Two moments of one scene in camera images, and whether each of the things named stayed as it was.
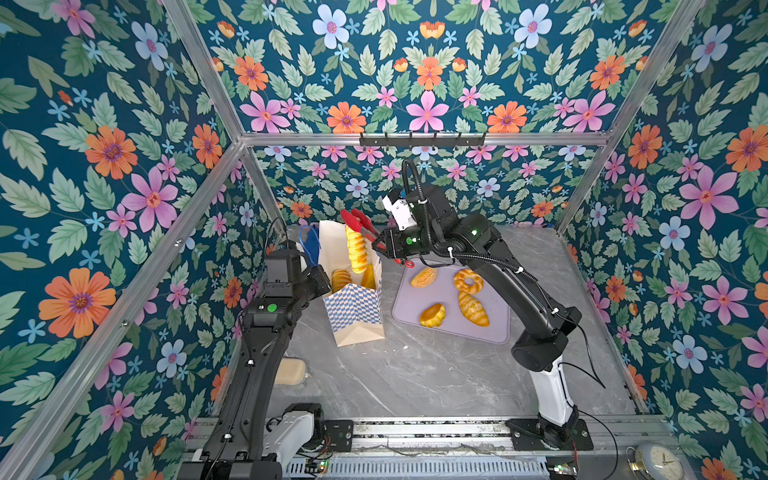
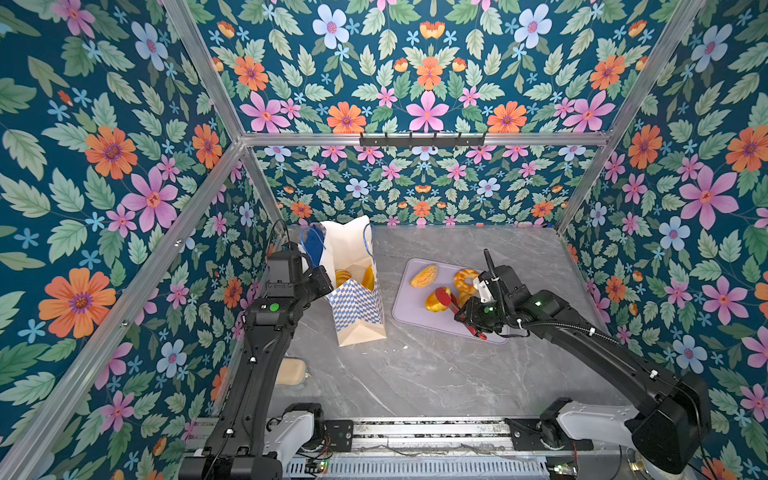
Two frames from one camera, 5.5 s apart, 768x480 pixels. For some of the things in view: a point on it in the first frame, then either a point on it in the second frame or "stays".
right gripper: x=391 y=237 → x=470 y=315
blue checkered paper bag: x=354 y=304 stays
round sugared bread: x=424 y=278 stays
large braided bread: x=340 y=278 stays
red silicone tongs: x=360 y=222 → x=447 y=299
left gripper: x=318 y=272 stays
